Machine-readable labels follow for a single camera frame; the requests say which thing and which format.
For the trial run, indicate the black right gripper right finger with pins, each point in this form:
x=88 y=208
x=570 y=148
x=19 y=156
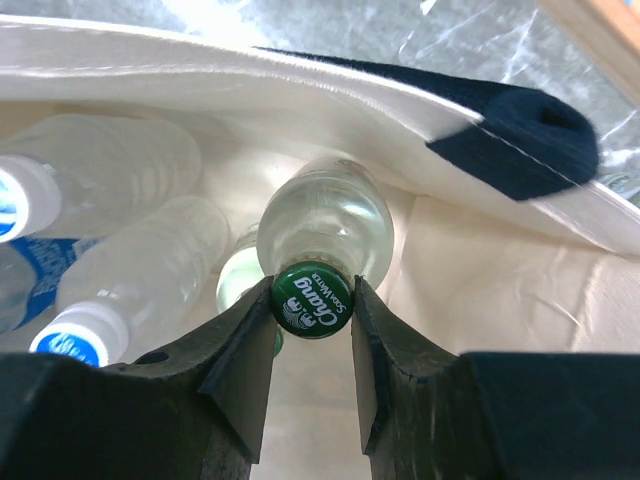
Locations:
x=425 y=413

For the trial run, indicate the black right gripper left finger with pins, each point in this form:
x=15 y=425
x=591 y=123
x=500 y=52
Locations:
x=191 y=409

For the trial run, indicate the Chang soda bottle front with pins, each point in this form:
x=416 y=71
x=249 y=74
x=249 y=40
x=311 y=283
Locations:
x=240 y=272

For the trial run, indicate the chang soda bottle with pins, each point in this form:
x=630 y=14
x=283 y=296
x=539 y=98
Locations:
x=626 y=185
x=240 y=272
x=326 y=226

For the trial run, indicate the cream canvas tote bag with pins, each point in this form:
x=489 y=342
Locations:
x=505 y=243

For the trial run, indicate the blue-cap water bottle front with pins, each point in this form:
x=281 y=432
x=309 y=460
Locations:
x=137 y=286

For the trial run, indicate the blue-cap water bottle labelled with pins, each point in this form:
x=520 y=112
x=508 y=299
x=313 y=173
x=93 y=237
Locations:
x=31 y=269

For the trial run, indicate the blue-cap water bottle rear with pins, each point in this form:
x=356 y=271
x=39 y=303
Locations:
x=87 y=176

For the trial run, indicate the wooden clothes rack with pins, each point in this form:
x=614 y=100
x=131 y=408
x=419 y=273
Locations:
x=607 y=31

